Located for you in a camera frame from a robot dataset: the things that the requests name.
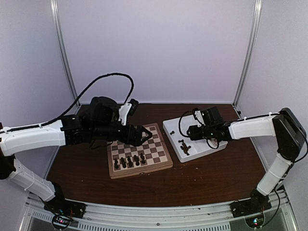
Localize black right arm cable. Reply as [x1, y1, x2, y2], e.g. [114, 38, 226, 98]
[178, 110, 193, 138]

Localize aluminium frame post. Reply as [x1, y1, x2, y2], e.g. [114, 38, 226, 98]
[50, 0, 77, 100]
[233, 0, 262, 108]

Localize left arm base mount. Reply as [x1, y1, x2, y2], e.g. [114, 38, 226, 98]
[44, 182, 86, 218]

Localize wooden chess board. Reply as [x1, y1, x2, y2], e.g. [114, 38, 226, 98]
[107, 123, 173, 179]

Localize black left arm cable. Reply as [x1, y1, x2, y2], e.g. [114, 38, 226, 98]
[0, 72, 135, 132]

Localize aluminium front rail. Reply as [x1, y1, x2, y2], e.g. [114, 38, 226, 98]
[24, 187, 292, 231]

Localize left aluminium frame post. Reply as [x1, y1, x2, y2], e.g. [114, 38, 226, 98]
[50, 0, 77, 100]

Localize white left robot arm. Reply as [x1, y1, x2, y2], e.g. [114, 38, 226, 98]
[0, 97, 152, 214]

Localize white plastic divided tray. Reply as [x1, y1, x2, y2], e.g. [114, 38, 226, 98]
[163, 118, 228, 163]

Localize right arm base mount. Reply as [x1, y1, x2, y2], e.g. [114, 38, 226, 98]
[230, 189, 272, 218]

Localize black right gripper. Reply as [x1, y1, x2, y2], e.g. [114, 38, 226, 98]
[187, 125, 215, 141]

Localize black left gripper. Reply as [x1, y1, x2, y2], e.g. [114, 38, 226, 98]
[91, 121, 153, 147]

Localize dark chess knight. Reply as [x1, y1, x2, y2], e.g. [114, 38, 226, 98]
[180, 142, 191, 155]

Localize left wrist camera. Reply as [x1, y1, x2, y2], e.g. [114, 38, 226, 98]
[118, 99, 139, 126]

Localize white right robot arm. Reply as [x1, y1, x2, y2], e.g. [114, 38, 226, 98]
[186, 106, 308, 213]

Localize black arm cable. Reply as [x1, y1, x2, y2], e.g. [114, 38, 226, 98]
[178, 110, 193, 138]
[0, 72, 135, 132]

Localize right aluminium frame post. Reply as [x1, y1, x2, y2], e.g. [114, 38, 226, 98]
[233, 0, 262, 108]

